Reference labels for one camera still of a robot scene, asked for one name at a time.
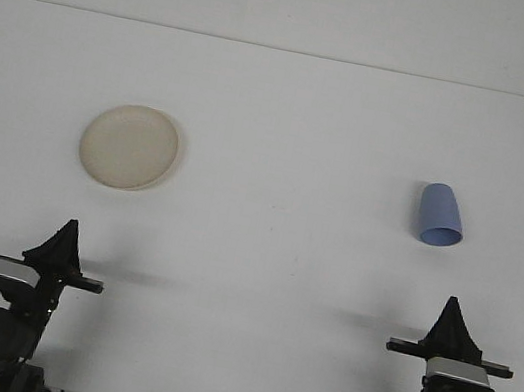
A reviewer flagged pale round plate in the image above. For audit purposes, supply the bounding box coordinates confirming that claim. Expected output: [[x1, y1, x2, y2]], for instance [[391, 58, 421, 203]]
[[72, 95, 193, 201]]

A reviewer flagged arm grey camera box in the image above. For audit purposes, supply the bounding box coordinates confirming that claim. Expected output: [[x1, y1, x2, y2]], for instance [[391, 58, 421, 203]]
[[420, 354, 500, 392], [0, 258, 44, 294]]

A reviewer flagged pale blue cup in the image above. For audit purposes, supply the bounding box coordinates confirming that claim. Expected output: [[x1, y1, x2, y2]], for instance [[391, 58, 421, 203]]
[[411, 179, 474, 251]]

